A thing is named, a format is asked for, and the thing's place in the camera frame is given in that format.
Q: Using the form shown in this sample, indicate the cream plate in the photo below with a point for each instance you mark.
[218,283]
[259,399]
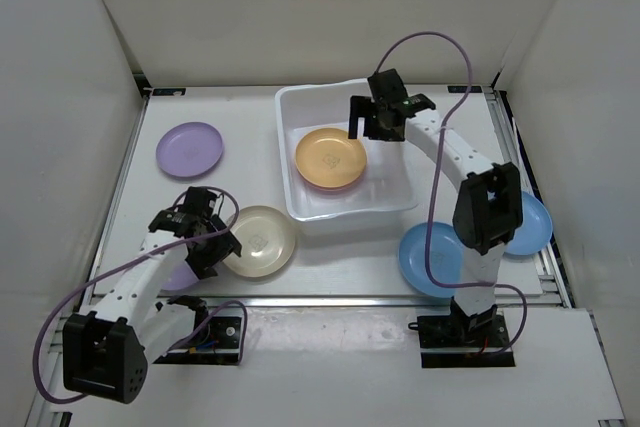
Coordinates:
[268,241]

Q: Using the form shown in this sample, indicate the light blue plate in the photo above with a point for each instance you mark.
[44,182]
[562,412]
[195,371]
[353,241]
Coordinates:
[535,231]

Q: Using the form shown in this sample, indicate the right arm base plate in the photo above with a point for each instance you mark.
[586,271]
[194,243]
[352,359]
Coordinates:
[443,345]

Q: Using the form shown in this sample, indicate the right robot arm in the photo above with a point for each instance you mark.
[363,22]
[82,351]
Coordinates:
[488,208]

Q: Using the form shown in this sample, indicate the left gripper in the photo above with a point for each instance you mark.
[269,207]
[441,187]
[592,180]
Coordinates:
[225,245]

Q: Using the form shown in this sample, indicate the purple plate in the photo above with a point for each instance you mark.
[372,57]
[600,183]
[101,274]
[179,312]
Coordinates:
[181,278]
[189,150]

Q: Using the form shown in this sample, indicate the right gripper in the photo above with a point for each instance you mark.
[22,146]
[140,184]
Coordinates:
[362,108]

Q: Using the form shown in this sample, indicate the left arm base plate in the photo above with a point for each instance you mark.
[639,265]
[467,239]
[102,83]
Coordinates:
[221,342]

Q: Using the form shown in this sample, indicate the pink plate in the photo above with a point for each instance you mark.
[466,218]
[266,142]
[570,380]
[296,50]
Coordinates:
[325,187]

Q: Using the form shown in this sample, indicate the orange plate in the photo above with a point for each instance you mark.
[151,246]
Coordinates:
[327,157]

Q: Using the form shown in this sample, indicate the blue plate front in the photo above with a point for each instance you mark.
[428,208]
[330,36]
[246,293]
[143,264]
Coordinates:
[446,258]

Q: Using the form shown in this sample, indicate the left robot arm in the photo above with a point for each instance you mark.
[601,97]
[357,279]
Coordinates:
[108,349]

